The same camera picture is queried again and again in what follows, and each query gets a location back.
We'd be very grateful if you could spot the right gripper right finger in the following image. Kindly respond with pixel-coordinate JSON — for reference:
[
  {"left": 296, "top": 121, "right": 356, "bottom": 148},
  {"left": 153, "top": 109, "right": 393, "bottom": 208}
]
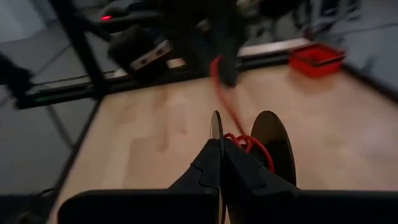
[{"left": 223, "top": 139, "right": 398, "bottom": 224}]

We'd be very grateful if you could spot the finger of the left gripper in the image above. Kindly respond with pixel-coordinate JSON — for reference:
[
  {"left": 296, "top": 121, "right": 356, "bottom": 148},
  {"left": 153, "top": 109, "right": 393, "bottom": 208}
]
[{"left": 217, "top": 27, "right": 241, "bottom": 88}]

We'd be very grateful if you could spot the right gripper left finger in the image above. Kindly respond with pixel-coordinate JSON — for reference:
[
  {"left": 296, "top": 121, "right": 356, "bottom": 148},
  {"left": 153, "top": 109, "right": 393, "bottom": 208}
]
[{"left": 57, "top": 139, "right": 223, "bottom": 224}]

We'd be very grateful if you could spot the red cord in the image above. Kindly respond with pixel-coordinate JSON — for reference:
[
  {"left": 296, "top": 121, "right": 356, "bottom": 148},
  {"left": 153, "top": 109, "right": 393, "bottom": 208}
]
[{"left": 209, "top": 55, "right": 276, "bottom": 174}]

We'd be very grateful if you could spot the black labelled cable spool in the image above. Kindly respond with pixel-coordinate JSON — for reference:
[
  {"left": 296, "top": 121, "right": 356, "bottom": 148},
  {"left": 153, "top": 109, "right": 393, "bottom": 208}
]
[{"left": 209, "top": 110, "right": 297, "bottom": 189}]

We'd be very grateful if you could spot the red plastic bin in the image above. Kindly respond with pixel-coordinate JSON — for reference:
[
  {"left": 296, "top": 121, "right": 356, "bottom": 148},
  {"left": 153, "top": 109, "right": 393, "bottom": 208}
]
[{"left": 288, "top": 42, "right": 347, "bottom": 79}]

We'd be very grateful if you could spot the black aluminium table frame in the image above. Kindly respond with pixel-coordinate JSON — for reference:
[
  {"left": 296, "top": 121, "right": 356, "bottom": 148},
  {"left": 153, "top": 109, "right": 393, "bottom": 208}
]
[{"left": 14, "top": 0, "right": 398, "bottom": 224}]

